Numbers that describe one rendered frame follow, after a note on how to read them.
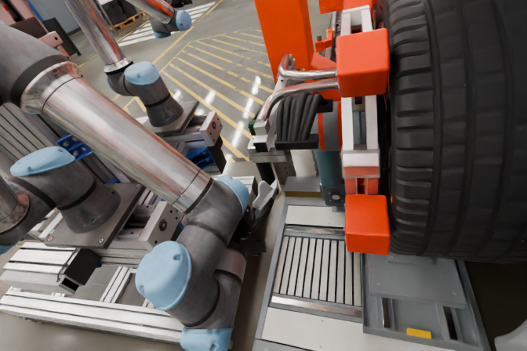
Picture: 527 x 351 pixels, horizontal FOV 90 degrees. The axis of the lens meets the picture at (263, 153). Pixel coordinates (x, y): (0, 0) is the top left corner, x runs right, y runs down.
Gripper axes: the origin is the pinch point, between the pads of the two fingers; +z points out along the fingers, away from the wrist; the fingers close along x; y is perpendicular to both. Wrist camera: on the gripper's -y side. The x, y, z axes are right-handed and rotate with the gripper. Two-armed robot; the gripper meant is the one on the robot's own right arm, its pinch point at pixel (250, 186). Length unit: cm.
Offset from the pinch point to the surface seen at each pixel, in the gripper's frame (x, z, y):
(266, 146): -9.2, -0.2, 11.1
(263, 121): -9.6, 3.8, 15.0
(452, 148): -40.2, -11.0, 9.9
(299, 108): -18.5, 2.2, 16.3
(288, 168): 20, 77, -64
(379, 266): -23, 11, -66
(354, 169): -26.1, -7.8, 6.4
